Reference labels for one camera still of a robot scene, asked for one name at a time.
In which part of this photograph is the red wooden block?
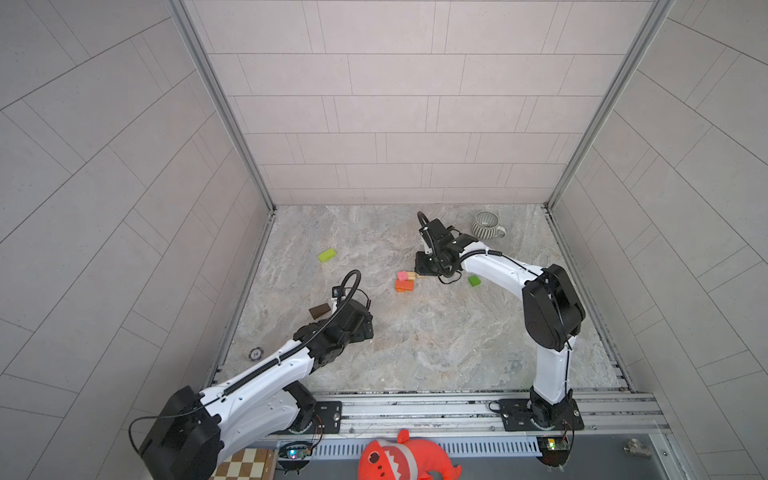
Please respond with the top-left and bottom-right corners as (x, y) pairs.
(395, 280), (415, 293)

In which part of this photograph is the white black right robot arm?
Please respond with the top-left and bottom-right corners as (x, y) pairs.
(415, 211), (586, 433)

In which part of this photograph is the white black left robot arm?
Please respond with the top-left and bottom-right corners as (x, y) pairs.
(131, 286), (373, 479)

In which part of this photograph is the dark brown flat block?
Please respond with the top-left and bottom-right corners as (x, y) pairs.
(309, 303), (332, 320)

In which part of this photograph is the lime green long block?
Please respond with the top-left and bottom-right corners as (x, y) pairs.
(318, 248), (337, 263)

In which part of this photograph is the striped ceramic mug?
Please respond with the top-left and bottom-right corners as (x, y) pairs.
(471, 211), (507, 241)

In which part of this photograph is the left controller circuit board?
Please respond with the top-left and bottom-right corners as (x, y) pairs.
(277, 441), (313, 473)

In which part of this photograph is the controller circuit board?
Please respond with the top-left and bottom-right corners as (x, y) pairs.
(536, 437), (572, 468)
(277, 441), (313, 473)

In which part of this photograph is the red shark plush toy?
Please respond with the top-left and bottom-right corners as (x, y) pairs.
(357, 429), (462, 480)

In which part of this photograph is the wooden chessboard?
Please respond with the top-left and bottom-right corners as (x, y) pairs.
(211, 448), (277, 480)

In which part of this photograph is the right controller circuit board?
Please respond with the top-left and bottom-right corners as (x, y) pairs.
(536, 437), (572, 468)

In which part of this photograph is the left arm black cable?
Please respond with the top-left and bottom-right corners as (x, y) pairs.
(127, 269), (364, 457)

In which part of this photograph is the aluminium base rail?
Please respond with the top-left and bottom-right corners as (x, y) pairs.
(315, 389), (671, 443)

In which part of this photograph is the aluminium corner post right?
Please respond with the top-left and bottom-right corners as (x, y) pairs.
(545, 0), (676, 211)

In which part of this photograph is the aluminium corner post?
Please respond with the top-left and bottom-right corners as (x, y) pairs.
(166, 0), (277, 216)
(545, 0), (676, 211)

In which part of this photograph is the aluminium corner post left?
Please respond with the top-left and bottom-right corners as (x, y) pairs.
(166, 0), (277, 216)

